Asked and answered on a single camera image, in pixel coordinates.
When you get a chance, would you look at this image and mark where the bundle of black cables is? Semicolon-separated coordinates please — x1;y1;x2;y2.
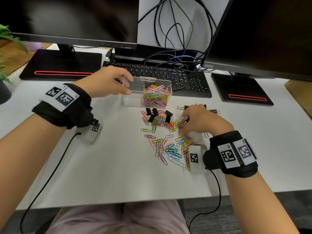
137;0;217;71

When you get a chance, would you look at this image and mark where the black wrist strap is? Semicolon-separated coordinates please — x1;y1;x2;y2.
32;83;94;129
202;130;258;178

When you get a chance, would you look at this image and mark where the clear plastic divided box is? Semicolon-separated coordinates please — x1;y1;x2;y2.
122;76;173;109

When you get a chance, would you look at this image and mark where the grey desk partition panel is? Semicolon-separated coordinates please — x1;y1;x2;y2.
137;0;231;50

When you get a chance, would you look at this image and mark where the black left camera cable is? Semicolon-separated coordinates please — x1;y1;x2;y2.
19;132;82;234

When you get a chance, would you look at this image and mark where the heap of sorted paper clips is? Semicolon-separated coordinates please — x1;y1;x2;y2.
142;84;172;108

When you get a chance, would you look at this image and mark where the pile of colourful paper clips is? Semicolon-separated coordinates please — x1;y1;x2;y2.
140;108;210;175

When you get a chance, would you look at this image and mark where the black camera cable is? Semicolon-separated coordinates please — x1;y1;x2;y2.
189;169;222;233
19;132;82;234

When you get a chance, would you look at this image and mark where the person's right forearm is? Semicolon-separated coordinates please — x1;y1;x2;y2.
224;172;300;234

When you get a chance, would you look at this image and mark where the black monitor stand red stripe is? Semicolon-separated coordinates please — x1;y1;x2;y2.
19;44;103;81
211;72;274;106

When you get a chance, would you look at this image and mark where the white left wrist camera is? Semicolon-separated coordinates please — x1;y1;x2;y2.
74;118;103;143

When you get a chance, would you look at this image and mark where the pile of black binder clips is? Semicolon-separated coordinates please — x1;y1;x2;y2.
145;103;221;124

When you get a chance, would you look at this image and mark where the black right wrist strap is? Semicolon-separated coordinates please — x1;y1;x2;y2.
202;130;258;178

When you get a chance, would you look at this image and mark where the person's right hand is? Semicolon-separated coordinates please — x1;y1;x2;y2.
179;104;235;137

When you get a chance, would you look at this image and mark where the person's left forearm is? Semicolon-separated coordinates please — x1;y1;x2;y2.
0;113;68;227

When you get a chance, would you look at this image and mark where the brown cardboard box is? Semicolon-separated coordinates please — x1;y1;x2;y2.
284;80;312;120
0;39;53;76

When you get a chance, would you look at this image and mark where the black right camera cable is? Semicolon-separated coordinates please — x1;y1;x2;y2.
189;169;222;233

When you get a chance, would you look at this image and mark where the black left wrist strap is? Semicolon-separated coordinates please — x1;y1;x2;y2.
32;83;94;129

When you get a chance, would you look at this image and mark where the person's left hand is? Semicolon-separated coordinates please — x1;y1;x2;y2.
72;65;134;98

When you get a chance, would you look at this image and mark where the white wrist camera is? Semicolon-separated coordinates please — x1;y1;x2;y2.
74;118;103;143
187;144;208;174

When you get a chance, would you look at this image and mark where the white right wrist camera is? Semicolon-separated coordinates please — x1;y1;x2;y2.
187;144;208;174

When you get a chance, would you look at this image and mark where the blue cable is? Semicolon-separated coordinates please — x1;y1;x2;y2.
169;55;200;71

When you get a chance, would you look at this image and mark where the black computer monitor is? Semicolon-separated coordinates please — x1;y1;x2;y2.
201;0;312;82
0;0;139;49

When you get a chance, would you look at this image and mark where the black keyboard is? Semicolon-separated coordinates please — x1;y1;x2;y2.
102;60;213;98

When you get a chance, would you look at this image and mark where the green plant in black pot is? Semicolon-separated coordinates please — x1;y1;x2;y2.
0;24;29;105

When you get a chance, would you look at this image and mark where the lilac cup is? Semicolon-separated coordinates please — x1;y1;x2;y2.
23;41;45;51

